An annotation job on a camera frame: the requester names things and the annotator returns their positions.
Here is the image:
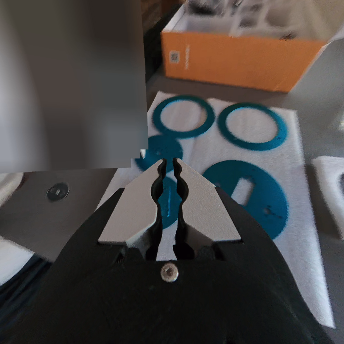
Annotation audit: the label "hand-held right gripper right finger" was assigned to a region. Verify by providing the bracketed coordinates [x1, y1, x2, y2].
[172, 157, 242, 261]

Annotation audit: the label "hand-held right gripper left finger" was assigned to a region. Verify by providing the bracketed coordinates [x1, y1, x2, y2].
[97, 159, 167, 261]

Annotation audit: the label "blue disc with bracket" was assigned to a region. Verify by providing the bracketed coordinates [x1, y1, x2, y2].
[157, 175, 186, 230]

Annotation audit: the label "grey desk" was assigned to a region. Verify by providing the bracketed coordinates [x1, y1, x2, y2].
[145, 35, 344, 344]

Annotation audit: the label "small blue perforated disc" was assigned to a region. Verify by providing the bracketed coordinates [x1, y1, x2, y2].
[134, 135, 183, 170]

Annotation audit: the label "large blue disc rectangular cutout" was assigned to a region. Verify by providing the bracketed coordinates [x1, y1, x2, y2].
[201, 160, 289, 240]

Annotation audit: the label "white foam sheet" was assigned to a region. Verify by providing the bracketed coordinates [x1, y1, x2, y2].
[101, 91, 336, 328]

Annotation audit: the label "grey laptop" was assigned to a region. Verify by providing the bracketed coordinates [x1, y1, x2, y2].
[0, 168, 127, 262]

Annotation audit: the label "white foam block round hole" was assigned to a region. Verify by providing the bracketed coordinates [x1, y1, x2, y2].
[312, 156, 344, 241]

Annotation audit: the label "person's white shirt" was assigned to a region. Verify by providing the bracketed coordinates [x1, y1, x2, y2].
[0, 172, 37, 286]

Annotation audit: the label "orange cardboard box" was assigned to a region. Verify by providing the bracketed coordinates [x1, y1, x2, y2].
[161, 0, 344, 119]

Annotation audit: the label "brown wooden furniture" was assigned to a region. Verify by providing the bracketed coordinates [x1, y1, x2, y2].
[142, 0, 186, 30]

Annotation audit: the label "person's dark pants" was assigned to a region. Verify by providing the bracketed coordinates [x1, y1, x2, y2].
[0, 253, 51, 344]

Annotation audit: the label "white foam insert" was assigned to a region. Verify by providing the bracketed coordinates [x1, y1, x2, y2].
[172, 0, 344, 41]

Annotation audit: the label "blue metal ring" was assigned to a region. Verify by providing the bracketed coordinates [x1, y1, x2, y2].
[151, 95, 215, 139]
[218, 103, 288, 149]

